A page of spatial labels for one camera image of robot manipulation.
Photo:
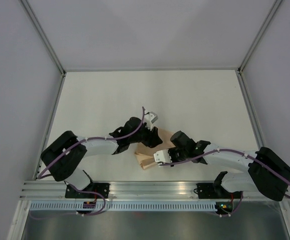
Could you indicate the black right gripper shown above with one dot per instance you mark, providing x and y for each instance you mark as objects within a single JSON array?
[{"x": 170, "y": 152}]

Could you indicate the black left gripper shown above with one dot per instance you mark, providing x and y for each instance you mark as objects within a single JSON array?
[{"x": 153, "y": 139}]

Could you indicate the peach cloth napkin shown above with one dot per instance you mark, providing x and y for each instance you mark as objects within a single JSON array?
[{"x": 145, "y": 155}]

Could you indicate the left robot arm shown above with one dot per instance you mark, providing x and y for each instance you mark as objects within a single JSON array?
[{"x": 63, "y": 156}]

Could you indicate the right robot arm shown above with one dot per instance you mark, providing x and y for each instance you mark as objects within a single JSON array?
[{"x": 256, "y": 171}]

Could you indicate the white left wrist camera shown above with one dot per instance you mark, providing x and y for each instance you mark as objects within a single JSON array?
[{"x": 149, "y": 119}]

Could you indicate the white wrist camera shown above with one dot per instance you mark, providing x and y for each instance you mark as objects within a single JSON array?
[
  {"x": 162, "y": 157},
  {"x": 149, "y": 119}
]

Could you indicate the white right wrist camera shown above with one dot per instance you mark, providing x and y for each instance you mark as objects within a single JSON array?
[{"x": 162, "y": 157}]

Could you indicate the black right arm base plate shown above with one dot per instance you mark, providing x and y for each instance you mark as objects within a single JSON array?
[{"x": 207, "y": 190}]

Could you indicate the back aluminium frame rail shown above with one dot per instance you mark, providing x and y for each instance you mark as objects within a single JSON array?
[{"x": 134, "y": 69}]

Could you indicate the aluminium frame rail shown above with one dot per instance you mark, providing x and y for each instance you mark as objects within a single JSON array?
[
  {"x": 119, "y": 190},
  {"x": 134, "y": 69}
]

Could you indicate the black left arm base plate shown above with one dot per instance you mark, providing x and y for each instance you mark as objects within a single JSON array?
[{"x": 102, "y": 188}]

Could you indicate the aluminium front frame rail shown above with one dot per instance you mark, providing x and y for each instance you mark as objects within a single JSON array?
[{"x": 119, "y": 190}]

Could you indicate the white slotted cable duct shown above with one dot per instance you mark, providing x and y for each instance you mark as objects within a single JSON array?
[{"x": 139, "y": 206}]

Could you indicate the left aluminium corner post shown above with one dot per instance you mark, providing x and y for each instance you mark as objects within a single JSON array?
[{"x": 42, "y": 35}]

